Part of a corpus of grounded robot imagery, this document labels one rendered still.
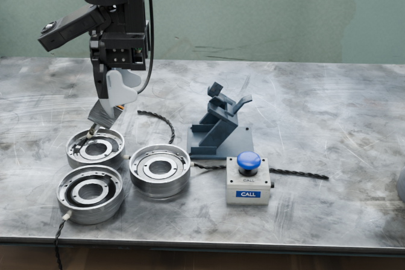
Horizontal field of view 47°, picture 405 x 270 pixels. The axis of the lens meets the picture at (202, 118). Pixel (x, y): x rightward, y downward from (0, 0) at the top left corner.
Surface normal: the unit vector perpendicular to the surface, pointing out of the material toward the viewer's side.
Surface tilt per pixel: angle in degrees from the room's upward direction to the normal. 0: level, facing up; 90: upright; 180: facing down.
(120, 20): 90
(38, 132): 0
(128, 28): 90
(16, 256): 0
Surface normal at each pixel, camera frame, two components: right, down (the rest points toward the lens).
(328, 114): 0.00, -0.83
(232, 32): -0.04, 0.56
